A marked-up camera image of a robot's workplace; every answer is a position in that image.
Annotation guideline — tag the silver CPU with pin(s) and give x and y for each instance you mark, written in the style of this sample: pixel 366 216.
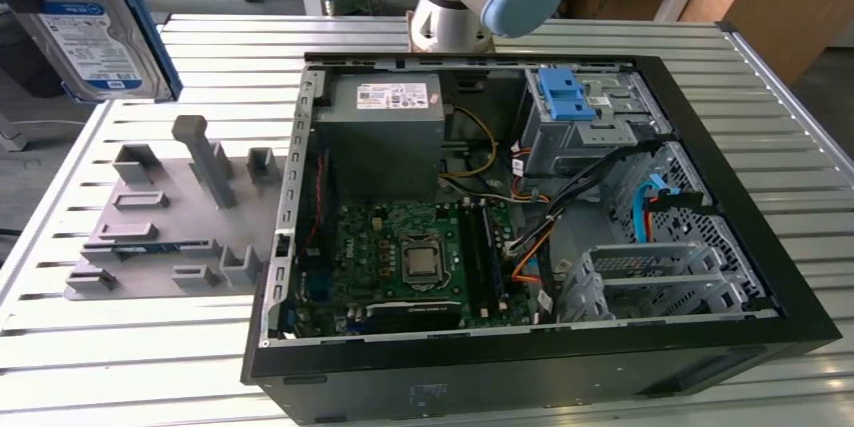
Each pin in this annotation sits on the silver CPU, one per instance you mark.
pixel 422 261

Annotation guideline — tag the green motherboard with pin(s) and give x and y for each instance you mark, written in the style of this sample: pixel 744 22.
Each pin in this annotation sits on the green motherboard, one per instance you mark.
pixel 374 257

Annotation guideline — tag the black PC case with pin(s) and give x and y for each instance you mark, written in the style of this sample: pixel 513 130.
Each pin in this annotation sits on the black PC case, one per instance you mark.
pixel 535 382

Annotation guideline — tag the grey metal disk bay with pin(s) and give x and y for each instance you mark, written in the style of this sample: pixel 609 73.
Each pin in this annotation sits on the grey metal disk bay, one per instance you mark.
pixel 641 249

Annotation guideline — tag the wooden cabinet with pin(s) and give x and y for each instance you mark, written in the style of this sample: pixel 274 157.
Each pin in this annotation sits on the wooden cabinet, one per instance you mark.
pixel 788 7

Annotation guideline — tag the grey metal foot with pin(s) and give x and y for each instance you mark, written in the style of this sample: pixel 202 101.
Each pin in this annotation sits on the grey metal foot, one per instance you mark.
pixel 14 137

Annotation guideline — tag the black graphics card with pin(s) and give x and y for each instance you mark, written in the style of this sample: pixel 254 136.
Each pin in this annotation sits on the black graphics card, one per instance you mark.
pixel 414 314

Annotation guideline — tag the grey parts rack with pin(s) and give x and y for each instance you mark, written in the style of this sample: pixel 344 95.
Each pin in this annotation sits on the grey parts rack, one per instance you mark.
pixel 168 207

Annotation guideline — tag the blue plastic drive latch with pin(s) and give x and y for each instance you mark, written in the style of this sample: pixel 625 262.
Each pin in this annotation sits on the blue plastic drive latch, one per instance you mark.
pixel 561 97

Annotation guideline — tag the hard disk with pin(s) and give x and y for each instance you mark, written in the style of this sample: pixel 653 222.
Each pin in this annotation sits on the hard disk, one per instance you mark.
pixel 88 47

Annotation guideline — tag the grey power supply unit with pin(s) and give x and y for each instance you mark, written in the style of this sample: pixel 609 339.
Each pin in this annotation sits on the grey power supply unit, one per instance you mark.
pixel 374 157

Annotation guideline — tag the CPU socket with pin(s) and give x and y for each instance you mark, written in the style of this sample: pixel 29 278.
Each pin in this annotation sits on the CPU socket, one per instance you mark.
pixel 404 267

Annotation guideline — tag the blue RAM stick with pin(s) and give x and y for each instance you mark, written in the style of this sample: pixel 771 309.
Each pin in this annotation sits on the blue RAM stick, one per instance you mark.
pixel 148 248

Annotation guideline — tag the grey metal optical drive cage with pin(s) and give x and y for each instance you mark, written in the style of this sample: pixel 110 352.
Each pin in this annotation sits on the grey metal optical drive cage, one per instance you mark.
pixel 601 134

